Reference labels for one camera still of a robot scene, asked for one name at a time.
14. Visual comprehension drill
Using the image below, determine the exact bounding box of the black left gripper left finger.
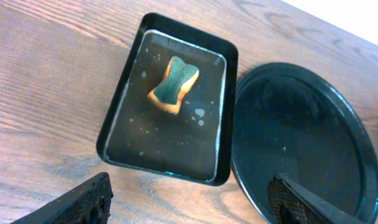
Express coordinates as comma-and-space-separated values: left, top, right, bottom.
15, 172, 113, 224

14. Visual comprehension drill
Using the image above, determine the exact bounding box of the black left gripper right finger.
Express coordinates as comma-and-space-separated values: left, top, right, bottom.
267, 173, 364, 224

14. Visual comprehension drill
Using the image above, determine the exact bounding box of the orange green scrub sponge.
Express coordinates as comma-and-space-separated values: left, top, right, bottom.
147, 56, 200, 114

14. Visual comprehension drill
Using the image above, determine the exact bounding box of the round black tray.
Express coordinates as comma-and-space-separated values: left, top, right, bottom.
232, 63, 378, 223

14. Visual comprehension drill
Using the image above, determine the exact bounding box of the rectangular black water tray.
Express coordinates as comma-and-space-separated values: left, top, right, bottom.
96, 12, 238, 186

